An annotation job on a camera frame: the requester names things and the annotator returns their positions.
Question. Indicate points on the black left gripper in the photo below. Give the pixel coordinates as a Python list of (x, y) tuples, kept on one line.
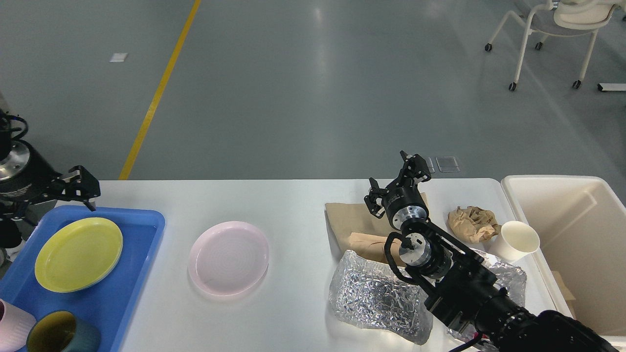
[(25, 175)]

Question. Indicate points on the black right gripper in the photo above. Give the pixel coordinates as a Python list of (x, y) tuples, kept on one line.
[(405, 202)]

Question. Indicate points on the pink mug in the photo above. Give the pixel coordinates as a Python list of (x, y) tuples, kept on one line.
[(15, 326)]

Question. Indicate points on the pink plate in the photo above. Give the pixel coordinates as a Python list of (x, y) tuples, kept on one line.
[(229, 259)]

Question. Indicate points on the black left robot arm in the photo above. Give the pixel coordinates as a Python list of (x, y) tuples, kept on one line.
[(14, 128)]

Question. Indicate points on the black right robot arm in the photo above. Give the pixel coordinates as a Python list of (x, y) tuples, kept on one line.
[(460, 290)]

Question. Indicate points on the brown paper bag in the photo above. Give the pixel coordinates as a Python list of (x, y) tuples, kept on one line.
[(356, 229)]

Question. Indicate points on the yellow plate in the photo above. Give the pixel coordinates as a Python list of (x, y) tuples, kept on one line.
[(79, 255)]

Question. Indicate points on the crumpled brown paper ball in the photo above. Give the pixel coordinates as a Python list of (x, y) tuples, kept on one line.
[(473, 224)]

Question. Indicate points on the crumpled silver foil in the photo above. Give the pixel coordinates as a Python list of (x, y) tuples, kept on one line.
[(366, 294)]

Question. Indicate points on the blue plastic tray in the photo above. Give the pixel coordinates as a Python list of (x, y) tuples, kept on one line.
[(109, 304)]

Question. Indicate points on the dark teal mug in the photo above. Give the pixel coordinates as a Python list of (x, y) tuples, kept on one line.
[(63, 331)]

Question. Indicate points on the white paper cup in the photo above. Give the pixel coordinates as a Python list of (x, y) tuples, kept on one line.
[(515, 241)]

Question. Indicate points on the beige plastic bin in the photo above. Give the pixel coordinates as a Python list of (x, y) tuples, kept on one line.
[(582, 256)]

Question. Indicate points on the white rolling chair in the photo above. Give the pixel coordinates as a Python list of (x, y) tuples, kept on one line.
[(558, 18)]

